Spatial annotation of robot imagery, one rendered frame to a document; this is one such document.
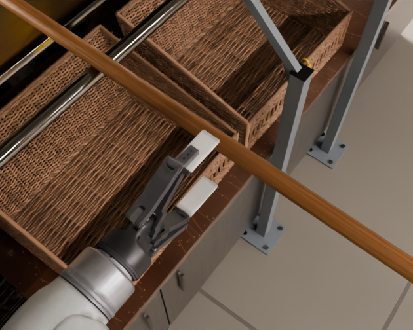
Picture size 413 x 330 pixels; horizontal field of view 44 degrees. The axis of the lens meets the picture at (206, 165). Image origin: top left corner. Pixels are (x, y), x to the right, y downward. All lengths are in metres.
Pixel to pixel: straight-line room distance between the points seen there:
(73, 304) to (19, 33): 0.79
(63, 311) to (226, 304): 1.31
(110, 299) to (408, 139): 1.88
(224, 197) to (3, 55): 0.67
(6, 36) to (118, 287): 0.77
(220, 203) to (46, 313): 0.84
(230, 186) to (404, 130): 1.15
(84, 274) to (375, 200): 1.65
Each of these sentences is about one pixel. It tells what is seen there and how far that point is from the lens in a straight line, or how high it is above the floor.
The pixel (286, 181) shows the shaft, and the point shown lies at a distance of 0.76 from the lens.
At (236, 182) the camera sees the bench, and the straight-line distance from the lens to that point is 1.46.
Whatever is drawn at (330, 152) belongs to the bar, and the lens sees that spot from 2.24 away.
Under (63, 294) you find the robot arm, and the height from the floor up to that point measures 1.24.
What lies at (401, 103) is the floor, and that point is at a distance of 2.50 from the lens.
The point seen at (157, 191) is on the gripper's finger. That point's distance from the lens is 0.67.
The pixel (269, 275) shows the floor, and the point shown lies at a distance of 1.97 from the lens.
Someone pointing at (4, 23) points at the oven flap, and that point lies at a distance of 1.28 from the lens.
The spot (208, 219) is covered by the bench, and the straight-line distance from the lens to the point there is 1.41.
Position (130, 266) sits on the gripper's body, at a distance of 0.69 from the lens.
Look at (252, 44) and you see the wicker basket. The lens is 1.76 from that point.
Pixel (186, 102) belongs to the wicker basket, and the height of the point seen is 0.74.
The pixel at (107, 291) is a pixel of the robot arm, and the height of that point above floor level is 1.22.
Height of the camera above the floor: 1.86
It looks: 60 degrees down
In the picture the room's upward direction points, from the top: straight up
